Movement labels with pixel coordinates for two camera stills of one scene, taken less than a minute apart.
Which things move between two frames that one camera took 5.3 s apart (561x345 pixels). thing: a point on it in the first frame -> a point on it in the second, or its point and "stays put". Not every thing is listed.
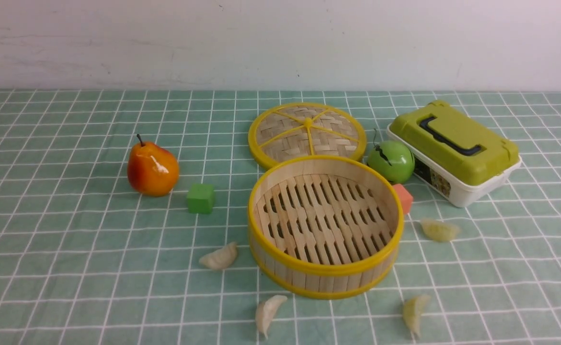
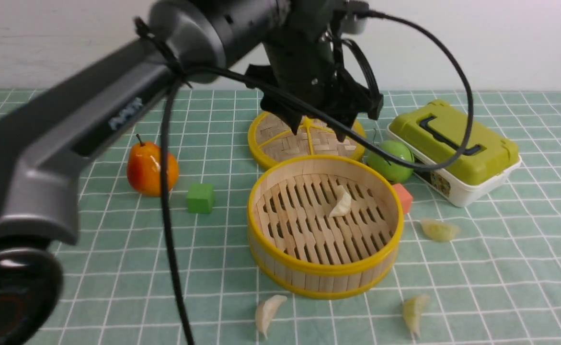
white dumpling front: x=265 y=310 stays put
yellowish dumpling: x=412 y=307 stays put
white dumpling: x=221 y=258 -> x=343 y=205
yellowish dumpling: x=440 y=231 stays put
